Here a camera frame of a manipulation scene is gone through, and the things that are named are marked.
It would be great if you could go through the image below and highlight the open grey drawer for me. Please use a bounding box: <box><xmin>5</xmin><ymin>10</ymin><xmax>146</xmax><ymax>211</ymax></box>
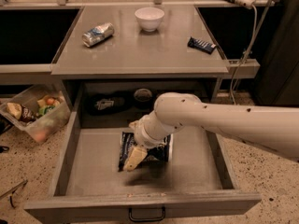
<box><xmin>24</xmin><ymin>82</ymin><xmax>261</xmax><ymax>224</ymax></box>

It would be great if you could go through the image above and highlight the white ceramic bowl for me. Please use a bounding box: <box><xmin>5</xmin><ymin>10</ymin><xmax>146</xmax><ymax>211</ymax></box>
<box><xmin>135</xmin><ymin>7</ymin><xmax>164</xmax><ymax>32</ymax></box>

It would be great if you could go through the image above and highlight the silver blue soda can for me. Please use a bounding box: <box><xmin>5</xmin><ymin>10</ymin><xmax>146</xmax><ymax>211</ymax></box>
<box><xmin>82</xmin><ymin>22</ymin><xmax>115</xmax><ymax>48</ymax></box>

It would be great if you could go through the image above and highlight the blue chip bag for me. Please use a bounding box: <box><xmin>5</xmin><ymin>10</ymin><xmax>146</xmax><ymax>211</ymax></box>
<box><xmin>119</xmin><ymin>132</ymin><xmax>173</xmax><ymax>172</ymax></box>

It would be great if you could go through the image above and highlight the dark blue snack bar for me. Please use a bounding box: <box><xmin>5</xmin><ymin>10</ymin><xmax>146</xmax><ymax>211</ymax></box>
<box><xmin>187</xmin><ymin>37</ymin><xmax>217</xmax><ymax>54</ymax></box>

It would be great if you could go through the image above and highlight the grey counter cabinet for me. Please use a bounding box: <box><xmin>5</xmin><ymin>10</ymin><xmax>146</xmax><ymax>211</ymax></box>
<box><xmin>0</xmin><ymin>5</ymin><xmax>260</xmax><ymax>84</ymax></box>

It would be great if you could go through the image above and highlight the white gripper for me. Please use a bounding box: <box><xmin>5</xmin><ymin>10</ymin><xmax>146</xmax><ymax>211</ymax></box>
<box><xmin>123</xmin><ymin>111</ymin><xmax>183</xmax><ymax>172</ymax></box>

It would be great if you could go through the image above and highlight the brown snack bag in bin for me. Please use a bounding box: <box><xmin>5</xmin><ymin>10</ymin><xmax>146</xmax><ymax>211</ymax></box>
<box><xmin>7</xmin><ymin>103</ymin><xmax>36</xmax><ymax>123</ymax></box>

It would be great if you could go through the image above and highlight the clear plastic storage bin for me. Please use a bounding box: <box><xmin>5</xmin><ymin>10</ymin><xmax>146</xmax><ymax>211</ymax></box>
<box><xmin>0</xmin><ymin>85</ymin><xmax>70</xmax><ymax>143</ymax></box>

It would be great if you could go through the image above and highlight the black drawer handle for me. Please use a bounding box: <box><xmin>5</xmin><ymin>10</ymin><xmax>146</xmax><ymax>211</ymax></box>
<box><xmin>128</xmin><ymin>207</ymin><xmax>166</xmax><ymax>223</ymax></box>

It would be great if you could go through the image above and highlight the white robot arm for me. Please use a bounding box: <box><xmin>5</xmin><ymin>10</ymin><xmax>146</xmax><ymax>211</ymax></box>
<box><xmin>124</xmin><ymin>92</ymin><xmax>299</xmax><ymax>171</ymax></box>

